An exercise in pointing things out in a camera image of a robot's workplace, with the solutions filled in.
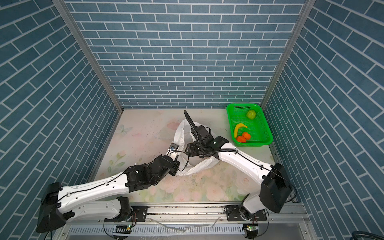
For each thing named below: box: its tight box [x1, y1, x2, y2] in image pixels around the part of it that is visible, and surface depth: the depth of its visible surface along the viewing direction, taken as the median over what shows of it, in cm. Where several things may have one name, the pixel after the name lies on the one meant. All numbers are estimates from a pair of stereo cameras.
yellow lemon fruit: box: [234, 123, 248, 139], surface depth 110 cm
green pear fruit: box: [247, 109, 256, 120], surface depth 114 cm
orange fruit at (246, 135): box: [242, 131, 251, 140], surface depth 102 cm
